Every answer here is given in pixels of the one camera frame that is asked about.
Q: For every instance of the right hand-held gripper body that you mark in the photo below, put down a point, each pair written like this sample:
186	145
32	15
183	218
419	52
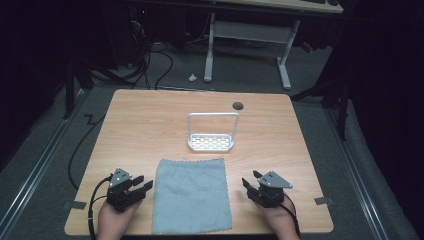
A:
270	195

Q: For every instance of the crumpled white paper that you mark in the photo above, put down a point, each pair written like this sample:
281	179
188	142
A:
192	78

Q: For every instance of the black metal stand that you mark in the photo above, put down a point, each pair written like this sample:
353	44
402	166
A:
336	96
70	90

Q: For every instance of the dark round table grommet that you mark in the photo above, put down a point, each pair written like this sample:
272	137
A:
238	106

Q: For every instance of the grey-blue cloth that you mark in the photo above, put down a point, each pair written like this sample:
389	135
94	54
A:
191	198

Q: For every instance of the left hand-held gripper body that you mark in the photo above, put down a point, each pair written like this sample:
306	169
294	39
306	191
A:
120	196

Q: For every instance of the metal floor rail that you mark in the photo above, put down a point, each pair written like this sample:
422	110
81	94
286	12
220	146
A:
360	173
36	166

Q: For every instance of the white-framed desk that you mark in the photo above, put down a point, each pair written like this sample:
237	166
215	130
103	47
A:
250	31

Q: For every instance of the grey tape strip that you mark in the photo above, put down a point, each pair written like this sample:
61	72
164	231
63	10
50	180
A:
76	205
323	200

